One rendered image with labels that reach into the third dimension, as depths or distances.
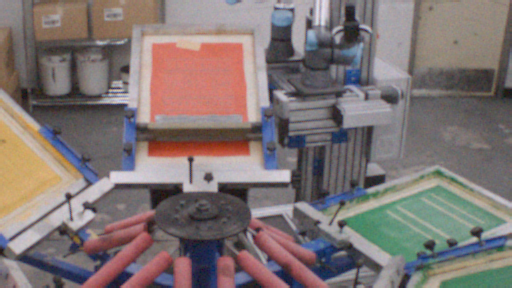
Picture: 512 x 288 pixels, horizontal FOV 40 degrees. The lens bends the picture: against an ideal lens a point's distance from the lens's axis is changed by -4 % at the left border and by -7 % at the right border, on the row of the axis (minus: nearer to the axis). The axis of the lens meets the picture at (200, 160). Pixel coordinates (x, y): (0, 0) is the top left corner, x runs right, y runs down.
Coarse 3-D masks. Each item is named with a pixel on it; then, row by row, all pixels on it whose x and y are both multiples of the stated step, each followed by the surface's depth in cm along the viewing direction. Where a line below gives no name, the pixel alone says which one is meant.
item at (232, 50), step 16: (208, 48) 329; (224, 48) 329; (240, 48) 329; (240, 64) 324; (240, 80) 319; (240, 96) 314; (208, 112) 309; (224, 112) 309; (240, 112) 310; (208, 144) 301; (224, 144) 301; (240, 144) 301
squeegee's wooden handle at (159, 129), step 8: (152, 128) 292; (160, 128) 292; (168, 128) 292; (176, 128) 293; (184, 128) 293; (192, 128) 293; (200, 128) 293; (208, 128) 293; (216, 128) 293; (224, 128) 293; (232, 128) 293; (240, 128) 293; (248, 128) 293; (160, 136) 297; (168, 136) 297; (176, 136) 297; (184, 136) 297; (192, 136) 297; (200, 136) 297; (208, 136) 298; (216, 136) 297; (224, 136) 297; (232, 136) 297; (240, 136) 298
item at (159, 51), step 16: (160, 48) 328; (176, 48) 328; (160, 64) 323; (160, 80) 318; (160, 96) 314; (160, 112) 309; (176, 112) 309; (192, 112) 309; (160, 144) 301; (176, 144) 301; (192, 144) 301
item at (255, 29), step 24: (144, 24) 332; (168, 24) 332; (192, 24) 332; (216, 24) 332; (240, 24) 332; (264, 72) 317; (264, 96) 310; (144, 168) 290; (168, 168) 290; (192, 168) 291; (216, 168) 291; (240, 168) 291; (264, 168) 291
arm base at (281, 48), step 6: (270, 42) 387; (276, 42) 383; (282, 42) 382; (288, 42) 383; (270, 48) 386; (276, 48) 384; (282, 48) 383; (288, 48) 384; (270, 54) 386; (276, 54) 384; (282, 54) 383; (288, 54) 384; (294, 54) 388
